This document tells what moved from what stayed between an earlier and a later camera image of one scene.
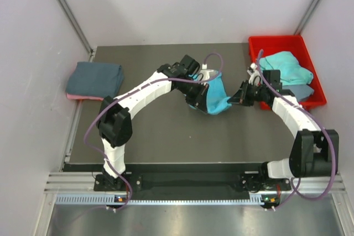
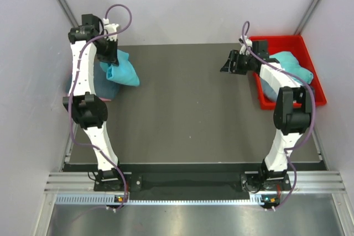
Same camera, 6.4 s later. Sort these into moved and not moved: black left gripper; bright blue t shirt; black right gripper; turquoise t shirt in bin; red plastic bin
Moved: black left gripper; black right gripper; bright blue t shirt
Not moved: red plastic bin; turquoise t shirt in bin
